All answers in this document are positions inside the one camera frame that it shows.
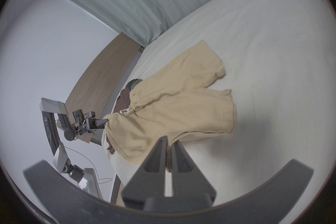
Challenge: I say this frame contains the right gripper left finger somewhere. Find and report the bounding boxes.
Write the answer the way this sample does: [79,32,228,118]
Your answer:
[121,135,169,211]

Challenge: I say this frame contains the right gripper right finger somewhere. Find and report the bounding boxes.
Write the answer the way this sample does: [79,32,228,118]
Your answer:
[170,140,217,211]

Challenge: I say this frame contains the tan shorts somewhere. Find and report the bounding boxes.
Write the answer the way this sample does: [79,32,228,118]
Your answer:
[103,40,238,173]

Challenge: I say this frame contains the bed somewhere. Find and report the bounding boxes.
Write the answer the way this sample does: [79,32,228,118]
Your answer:
[64,0,336,214]

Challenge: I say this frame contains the brown garment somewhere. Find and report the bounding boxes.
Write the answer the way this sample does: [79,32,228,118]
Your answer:
[106,88,132,156]

